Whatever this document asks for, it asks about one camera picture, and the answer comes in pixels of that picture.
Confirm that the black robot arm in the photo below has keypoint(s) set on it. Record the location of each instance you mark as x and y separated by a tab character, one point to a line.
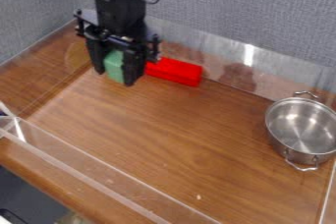
114	29

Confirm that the stainless steel pot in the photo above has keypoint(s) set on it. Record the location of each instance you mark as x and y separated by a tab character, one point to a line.
301	130

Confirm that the green foam cube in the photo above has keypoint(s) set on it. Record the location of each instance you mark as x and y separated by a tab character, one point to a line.
113	66

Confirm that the red rectangular block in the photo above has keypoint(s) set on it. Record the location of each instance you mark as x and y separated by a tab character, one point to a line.
174	71

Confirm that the clear acrylic barrier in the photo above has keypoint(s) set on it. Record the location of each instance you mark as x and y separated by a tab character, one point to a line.
160	153

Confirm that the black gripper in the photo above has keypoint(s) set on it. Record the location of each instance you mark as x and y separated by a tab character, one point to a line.
138	44

